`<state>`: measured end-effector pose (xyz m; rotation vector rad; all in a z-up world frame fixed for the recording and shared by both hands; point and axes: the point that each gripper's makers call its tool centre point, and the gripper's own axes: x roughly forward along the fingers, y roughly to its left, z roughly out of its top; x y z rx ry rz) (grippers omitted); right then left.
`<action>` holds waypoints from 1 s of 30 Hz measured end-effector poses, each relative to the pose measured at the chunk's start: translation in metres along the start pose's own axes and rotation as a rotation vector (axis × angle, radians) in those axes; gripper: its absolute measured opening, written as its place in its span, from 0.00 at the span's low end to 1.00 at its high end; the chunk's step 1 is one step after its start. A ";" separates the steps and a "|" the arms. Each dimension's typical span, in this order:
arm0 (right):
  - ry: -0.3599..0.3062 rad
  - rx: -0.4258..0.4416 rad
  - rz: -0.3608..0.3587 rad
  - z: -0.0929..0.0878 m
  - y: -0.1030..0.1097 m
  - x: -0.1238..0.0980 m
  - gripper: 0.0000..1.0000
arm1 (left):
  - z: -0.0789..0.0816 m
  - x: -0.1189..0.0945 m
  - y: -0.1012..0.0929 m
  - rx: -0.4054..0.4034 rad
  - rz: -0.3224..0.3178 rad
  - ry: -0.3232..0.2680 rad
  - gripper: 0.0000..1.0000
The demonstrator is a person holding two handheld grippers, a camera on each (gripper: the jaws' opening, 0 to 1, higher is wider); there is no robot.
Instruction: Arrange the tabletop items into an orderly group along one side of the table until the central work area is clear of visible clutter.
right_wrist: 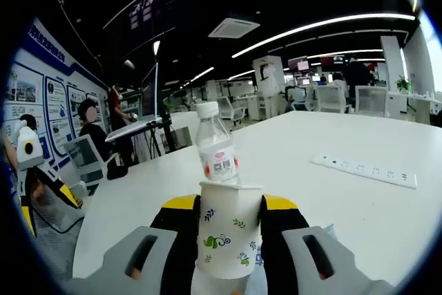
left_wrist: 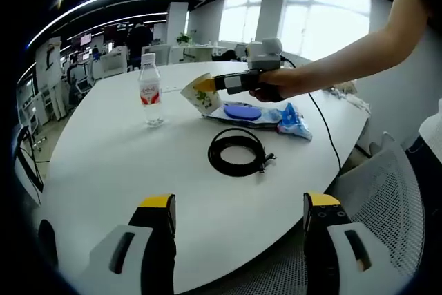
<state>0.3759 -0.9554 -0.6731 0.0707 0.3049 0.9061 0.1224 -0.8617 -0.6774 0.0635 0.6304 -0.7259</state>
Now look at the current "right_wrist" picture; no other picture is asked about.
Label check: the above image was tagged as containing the red white monitor screen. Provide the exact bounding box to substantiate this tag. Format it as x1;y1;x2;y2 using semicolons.
288;56;310;71

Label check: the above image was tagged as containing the clear water bottle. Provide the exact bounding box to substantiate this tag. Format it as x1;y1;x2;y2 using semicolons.
195;100;241;185

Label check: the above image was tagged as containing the white table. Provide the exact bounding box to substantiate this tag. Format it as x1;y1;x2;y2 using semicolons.
72;111;442;295

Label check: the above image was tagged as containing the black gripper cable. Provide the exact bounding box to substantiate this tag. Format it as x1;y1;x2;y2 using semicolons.
29;201;86;236

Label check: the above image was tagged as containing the ceiling air conditioner unit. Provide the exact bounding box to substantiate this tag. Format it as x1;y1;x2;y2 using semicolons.
207;17;260;39

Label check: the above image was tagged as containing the blue white wall poster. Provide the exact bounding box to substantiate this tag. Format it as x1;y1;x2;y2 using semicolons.
0;18;108;171

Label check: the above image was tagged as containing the white power strip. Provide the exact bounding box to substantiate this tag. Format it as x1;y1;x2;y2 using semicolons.
310;152;419;190

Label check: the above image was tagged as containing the black tripod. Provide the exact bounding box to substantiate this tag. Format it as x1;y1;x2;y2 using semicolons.
148;122;177;158

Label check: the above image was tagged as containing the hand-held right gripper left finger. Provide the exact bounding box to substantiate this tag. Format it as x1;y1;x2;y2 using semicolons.
67;193;203;295

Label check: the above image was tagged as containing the potted green plant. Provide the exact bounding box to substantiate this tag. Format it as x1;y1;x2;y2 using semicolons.
396;75;412;93

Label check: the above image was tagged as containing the hanging dark display screen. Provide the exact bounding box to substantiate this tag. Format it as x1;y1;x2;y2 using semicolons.
102;0;180;57

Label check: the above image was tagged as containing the tilted white board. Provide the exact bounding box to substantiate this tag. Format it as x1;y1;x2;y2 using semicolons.
104;117;163;143

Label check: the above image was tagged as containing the grey mesh chair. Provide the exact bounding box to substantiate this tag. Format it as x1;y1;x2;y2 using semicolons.
34;189;84;280

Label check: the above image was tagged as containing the white paper cup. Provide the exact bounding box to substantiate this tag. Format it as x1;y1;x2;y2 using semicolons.
191;180;265;280

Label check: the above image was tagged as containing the white office desk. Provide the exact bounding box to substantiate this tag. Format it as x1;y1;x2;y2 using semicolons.
388;91;442;125

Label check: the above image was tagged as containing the long ceiling light strip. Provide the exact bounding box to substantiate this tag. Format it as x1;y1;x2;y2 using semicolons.
231;13;415;59

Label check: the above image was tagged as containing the narrow bright window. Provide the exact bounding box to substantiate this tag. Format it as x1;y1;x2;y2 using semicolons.
419;15;442;92

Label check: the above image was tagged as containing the large monitor on stand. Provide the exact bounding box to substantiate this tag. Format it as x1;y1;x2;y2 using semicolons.
140;62;160;120

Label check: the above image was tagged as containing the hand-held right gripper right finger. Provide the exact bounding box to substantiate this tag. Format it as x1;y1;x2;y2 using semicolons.
257;193;396;295

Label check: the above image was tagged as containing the white office chair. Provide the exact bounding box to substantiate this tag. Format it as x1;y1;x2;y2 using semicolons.
64;134;120;185
316;86;348;113
354;86;390;118
217;96;246;126

